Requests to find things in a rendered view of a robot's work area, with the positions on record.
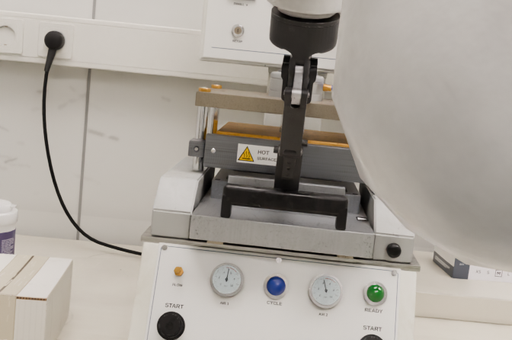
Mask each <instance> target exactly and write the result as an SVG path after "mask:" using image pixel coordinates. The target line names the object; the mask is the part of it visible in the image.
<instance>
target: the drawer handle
mask: <svg viewBox="0 0 512 340"><path fill-rule="evenodd" d="M232 205H233V206H241V207H254V208H261V209H269V210H282V211H290V212H297V213H311V214H318V215H326V216H333V217H336V219H335V228H336V229H337V230H345V229H346V224H347V211H348V209H347V208H348V199H347V197H346V196H344V195H338V194H325V193H317V192H310V191H296V190H289V189H281V188H267V187H260V186H252V185H245V184H231V183H228V184H225V185H224V188H223V192H222V204H221V213H220V216H221V217H225V218H230V216H231V214H232Z"/></svg>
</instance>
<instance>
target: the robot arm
mask: <svg viewBox="0 0 512 340"><path fill-rule="evenodd" d="M267 1H268V2H270V3H271V4H272V5H274V6H273V7H272V9H271V17H270V33H269V39H270V41H271V43H272V44H273V45H274V46H276V47H278V48H280V49H282V50H286V51H288V52H290V53H291V54H290V55H284V56H283V63H282V66H281V78H282V80H283V84H282V92H281V99H282V100H283V101H284V108H283V122H282V131H281V137H280V144H279V145H278V146H274V153H277V164H276V171H275V179H274V188H281V189H289V190H296V191H298V190H299V179H300V172H301V166H302V154H303V147H302V146H305V147H307V146H308V140H303V139H302V135H303V132H304V123H305V116H306V105H307V104H309V103H310V102H311V100H312V88H313V83H314V82H315V80H316V76H317V72H318V70H317V68H318V67H317V65H318V58H312V55H314V54H316V53H327V52H329V51H331V50H333V49H334V48H335V47H336V44H337V40H338V46H337V53H336V60H335V67H334V80H333V86H332V93H331V96H332V99H333V102H334V106H335V108H336V110H337V113H338V116H339V119H340V122H341V125H342V127H343V130H344V134H345V136H346V139H347V142H348V145H349V147H350V151H351V154H352V156H353V158H354V162H355V165H356V167H357V171H358V173H359V176H360V178H361V179H362V181H363V182H364V183H365V184H366V185H367V186H368V187H369V188H370V190H371V191H372V192H373V193H374V194H375V195H376V196H377V197H378V198H379V199H380V200H381V201H382V202H383V203H384V204H385V206H386V207H387V208H388V209H389V210H390V211H391V212H392V214H393V215H394V216H395V217H396V218H397V219H398V220H399V222H400V223H401V224H402V225H403V226H404V227H405V228H406V229H408V230H410V231H411V232H413V233H414V234H416V235H418V236H420V237H421V238H422V239H425V240H426V241H428V242H429V243H431V244H433V245H435V246H436V247H437V248H439V249H441V250H443V251H445V252H446V253H448V254H449V255H452V256H453V257H454V258H456V259H458V260H460V261H461V262H463V263H464V264H466V265H474V266H478V267H483V268H490V269H494V270H499V271H507V272H511V273H512V0H267ZM340 11H341V15H340V14H339V13H338V12H340ZM340 18H341V19H340ZM339 23H340V27H339ZM338 28H339V33H338Z"/></svg>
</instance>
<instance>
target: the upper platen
mask: <svg viewBox="0 0 512 340"><path fill-rule="evenodd" d="M282 122H283V115H282V114H281V119H280V127H274V126H267V125H259V124H251V123H236V122H228V123H226V124H225V125H224V126H223V127H221V128H220V129H219V130H217V132H216V134H223V135H231V136H245V137H253V138H260V139H268V140H280V137H281V131H282ZM302 139H303V140H308V143H311V144H319V145H326V146H341V147H348V148H350V147H349V145H348V142H347V139H346V136H345V134H344V133H333V132H326V131H318V130H304V132H303V135H302Z"/></svg>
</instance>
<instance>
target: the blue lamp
mask: <svg viewBox="0 0 512 340"><path fill-rule="evenodd" d="M285 289H286V283H285V281H284V279H282V278H281V277H278V276H273V277H271V278H270V279H269V280H268V282H267V291H268V292H269V293H270V294H272V295H274V296H279V295H281V294H282V293H283V292H284V291H285Z"/></svg>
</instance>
